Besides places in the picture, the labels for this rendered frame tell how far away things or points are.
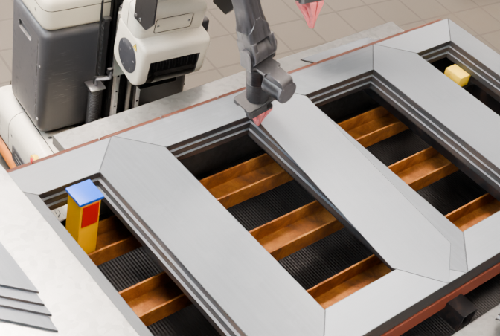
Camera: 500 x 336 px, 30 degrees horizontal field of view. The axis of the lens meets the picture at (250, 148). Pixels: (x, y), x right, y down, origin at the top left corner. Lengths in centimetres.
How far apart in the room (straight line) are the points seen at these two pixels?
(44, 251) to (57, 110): 137
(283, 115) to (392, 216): 40
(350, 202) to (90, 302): 79
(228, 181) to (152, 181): 36
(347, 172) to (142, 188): 50
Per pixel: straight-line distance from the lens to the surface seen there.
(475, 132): 252
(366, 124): 272
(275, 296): 192
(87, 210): 202
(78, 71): 295
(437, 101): 258
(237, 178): 242
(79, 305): 160
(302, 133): 232
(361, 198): 219
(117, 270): 233
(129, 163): 214
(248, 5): 205
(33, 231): 171
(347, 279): 225
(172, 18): 264
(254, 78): 217
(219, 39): 414
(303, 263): 244
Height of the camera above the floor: 229
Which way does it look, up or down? 40 degrees down
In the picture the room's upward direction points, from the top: 14 degrees clockwise
